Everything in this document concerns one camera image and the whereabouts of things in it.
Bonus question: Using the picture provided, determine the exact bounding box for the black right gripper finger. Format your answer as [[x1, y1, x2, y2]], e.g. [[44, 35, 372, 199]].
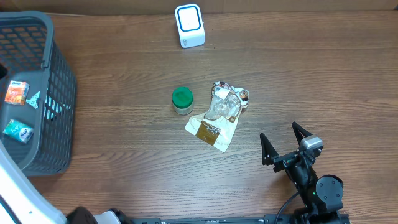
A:
[[260, 133, 279, 166], [292, 121, 312, 146]]

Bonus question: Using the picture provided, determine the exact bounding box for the beige clear snack bag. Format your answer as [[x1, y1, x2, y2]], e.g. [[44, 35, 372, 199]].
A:
[[185, 81, 249, 152]]

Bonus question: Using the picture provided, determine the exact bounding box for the light teal wrapper pack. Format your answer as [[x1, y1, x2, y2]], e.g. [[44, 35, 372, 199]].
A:
[[26, 91, 70, 120]]

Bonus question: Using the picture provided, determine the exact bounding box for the green lid jar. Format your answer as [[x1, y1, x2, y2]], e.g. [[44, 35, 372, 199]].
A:
[[172, 86, 193, 115]]

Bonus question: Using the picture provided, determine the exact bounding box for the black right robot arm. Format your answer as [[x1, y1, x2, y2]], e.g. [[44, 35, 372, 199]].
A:
[[260, 122, 350, 224]]

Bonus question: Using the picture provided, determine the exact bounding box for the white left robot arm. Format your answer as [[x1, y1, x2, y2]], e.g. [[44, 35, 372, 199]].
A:
[[1, 69, 129, 223]]

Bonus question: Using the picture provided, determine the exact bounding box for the white barcode scanner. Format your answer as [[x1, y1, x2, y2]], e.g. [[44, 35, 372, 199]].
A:
[[175, 4, 205, 49]]

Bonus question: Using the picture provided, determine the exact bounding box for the orange tissue pack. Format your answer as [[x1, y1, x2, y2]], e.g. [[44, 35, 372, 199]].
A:
[[4, 80, 30, 106]]

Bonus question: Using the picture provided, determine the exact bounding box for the dark grey plastic basket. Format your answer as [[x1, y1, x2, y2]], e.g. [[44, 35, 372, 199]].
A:
[[1, 11, 77, 176]]

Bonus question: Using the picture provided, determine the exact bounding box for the teal tissue pack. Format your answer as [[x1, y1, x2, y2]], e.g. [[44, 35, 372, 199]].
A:
[[2, 119, 34, 144]]

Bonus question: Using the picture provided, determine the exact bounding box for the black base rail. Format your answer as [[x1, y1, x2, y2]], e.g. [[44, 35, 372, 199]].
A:
[[130, 213, 351, 224]]

